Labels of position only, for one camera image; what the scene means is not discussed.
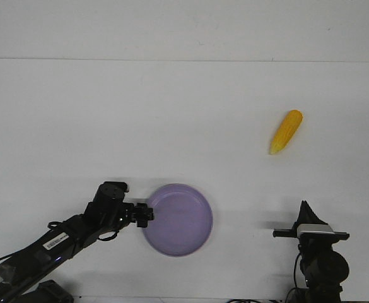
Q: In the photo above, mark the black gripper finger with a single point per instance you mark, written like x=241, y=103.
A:
x=311, y=217
x=143, y=208
x=142, y=220
x=301, y=215

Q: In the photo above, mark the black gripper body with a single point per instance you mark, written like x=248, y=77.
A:
x=127, y=213
x=310, y=241

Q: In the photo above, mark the purple round plate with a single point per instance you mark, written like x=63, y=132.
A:
x=183, y=220

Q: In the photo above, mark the yellow corn cob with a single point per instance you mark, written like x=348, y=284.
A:
x=286, y=130

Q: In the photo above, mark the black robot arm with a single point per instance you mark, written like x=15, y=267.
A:
x=102, y=220
x=323, y=268

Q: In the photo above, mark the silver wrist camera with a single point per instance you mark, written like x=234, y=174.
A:
x=315, y=229

